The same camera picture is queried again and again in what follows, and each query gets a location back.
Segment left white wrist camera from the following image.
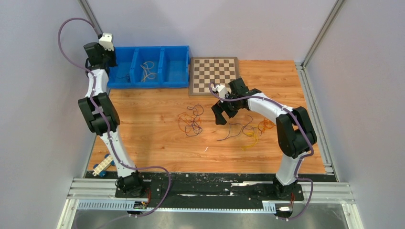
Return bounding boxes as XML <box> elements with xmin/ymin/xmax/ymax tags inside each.
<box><xmin>98</xmin><ymin>33</ymin><xmax>115</xmax><ymax>51</ymax></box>

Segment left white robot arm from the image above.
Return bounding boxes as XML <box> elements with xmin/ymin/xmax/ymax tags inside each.
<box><xmin>78</xmin><ymin>42</ymin><xmax>146</xmax><ymax>198</ymax></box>

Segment white toy car blue wheels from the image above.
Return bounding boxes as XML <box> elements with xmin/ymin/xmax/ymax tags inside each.
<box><xmin>92</xmin><ymin>154</ymin><xmax>115</xmax><ymax>178</ymax></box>

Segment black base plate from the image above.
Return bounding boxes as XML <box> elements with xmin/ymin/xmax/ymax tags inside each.
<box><xmin>85</xmin><ymin>170</ymin><xmax>337</xmax><ymax>210</ymax></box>

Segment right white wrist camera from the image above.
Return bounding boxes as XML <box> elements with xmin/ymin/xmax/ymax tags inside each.
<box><xmin>211</xmin><ymin>84</ymin><xmax>228</xmax><ymax>101</ymax></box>

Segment blue three-compartment bin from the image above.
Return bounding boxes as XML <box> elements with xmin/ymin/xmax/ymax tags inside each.
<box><xmin>107</xmin><ymin>46</ymin><xmax>190</xmax><ymax>89</ymax></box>

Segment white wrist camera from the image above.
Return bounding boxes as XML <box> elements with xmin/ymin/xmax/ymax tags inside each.
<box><xmin>211</xmin><ymin>84</ymin><xmax>228</xmax><ymax>101</ymax></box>
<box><xmin>98</xmin><ymin>33</ymin><xmax>115</xmax><ymax>51</ymax></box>

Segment aluminium frame rail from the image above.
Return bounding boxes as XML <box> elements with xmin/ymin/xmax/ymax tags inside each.
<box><xmin>57</xmin><ymin>177</ymin><xmax>363</xmax><ymax>229</ymax></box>

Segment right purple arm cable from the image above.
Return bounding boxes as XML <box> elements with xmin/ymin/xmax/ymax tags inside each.
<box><xmin>209</xmin><ymin>82</ymin><xmax>315</xmax><ymax>221</ymax></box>

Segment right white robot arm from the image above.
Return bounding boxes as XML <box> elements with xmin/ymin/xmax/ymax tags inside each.
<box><xmin>209</xmin><ymin>78</ymin><xmax>317</xmax><ymax>199</ymax></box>

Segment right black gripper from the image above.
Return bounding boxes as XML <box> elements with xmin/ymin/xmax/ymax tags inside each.
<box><xmin>212</xmin><ymin>92</ymin><xmax>240</xmax><ymax>125</ymax></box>

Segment white slotted cable duct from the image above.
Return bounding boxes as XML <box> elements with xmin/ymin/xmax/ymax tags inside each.
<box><xmin>77</xmin><ymin>201</ymin><xmax>277</xmax><ymax>214</ymax></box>

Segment wooden chessboard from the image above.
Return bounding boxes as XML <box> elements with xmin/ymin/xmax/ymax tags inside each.
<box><xmin>189</xmin><ymin>57</ymin><xmax>240</xmax><ymax>96</ymax></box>

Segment dark purple wire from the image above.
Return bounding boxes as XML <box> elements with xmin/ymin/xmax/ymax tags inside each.
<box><xmin>114</xmin><ymin>67</ymin><xmax>132</xmax><ymax>85</ymax></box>

